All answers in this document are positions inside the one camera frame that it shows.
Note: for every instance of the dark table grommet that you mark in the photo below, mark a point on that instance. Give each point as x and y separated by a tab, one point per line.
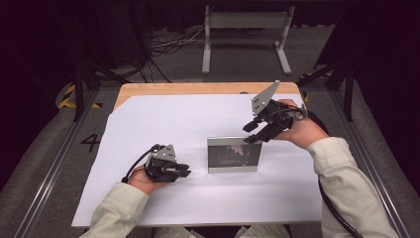
244	93

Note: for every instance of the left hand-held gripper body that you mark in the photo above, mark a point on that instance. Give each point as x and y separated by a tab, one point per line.
165	153

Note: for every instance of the white paper sheet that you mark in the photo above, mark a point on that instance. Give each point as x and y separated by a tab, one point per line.
181	115

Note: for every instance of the person's left hand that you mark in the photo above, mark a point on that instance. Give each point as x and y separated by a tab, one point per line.
143	181

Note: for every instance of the grey metal stand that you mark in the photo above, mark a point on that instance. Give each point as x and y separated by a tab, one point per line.
246	20

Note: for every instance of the wooden table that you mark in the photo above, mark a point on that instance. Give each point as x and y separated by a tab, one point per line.
198	88

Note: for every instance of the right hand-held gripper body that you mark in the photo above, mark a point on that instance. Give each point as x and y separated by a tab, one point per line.
277	119

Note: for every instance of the person's right hand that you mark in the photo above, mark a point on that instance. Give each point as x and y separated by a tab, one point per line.
305	132

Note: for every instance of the aluminium floor rail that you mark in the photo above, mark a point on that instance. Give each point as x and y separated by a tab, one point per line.
373	165
49	178

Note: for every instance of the black metal stand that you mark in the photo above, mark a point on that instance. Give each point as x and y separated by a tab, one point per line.
78	89
348	89

